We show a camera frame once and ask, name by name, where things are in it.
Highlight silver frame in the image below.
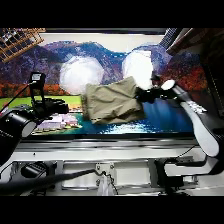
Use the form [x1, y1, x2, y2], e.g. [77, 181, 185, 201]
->
[0, 137, 224, 197]

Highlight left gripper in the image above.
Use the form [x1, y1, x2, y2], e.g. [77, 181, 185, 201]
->
[32, 97, 70, 118]

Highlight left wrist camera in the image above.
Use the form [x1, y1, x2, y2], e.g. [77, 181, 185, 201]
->
[28, 71, 47, 102]

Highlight olive green garment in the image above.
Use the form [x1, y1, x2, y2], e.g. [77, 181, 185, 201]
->
[81, 76, 147, 125]

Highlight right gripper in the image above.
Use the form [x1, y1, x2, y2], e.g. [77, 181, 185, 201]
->
[135, 85, 162, 104]

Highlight black cable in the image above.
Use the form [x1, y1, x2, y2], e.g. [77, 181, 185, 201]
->
[0, 80, 35, 111]

